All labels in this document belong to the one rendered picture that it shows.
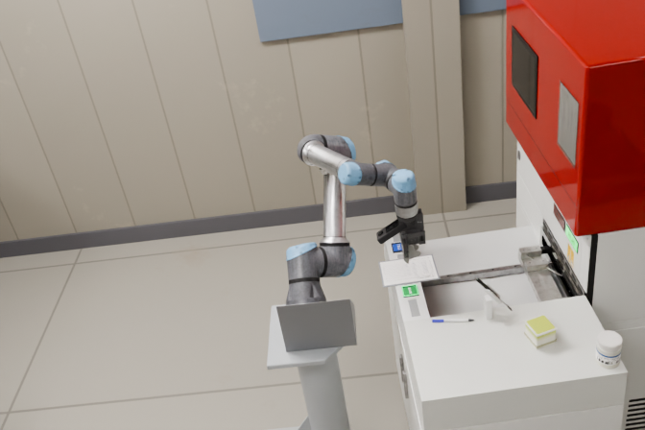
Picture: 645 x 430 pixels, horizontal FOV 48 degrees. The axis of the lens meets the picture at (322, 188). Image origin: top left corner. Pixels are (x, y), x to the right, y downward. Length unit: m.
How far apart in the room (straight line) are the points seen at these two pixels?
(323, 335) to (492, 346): 0.60
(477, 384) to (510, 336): 0.23
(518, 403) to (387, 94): 2.37
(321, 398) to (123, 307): 1.87
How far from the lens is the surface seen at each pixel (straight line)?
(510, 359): 2.40
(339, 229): 2.71
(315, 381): 2.83
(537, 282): 2.80
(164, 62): 4.27
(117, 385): 4.00
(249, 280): 4.34
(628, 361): 2.93
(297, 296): 2.61
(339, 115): 4.33
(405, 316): 2.55
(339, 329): 2.61
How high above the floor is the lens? 2.71
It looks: 33 degrees down
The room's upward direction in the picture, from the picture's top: 9 degrees counter-clockwise
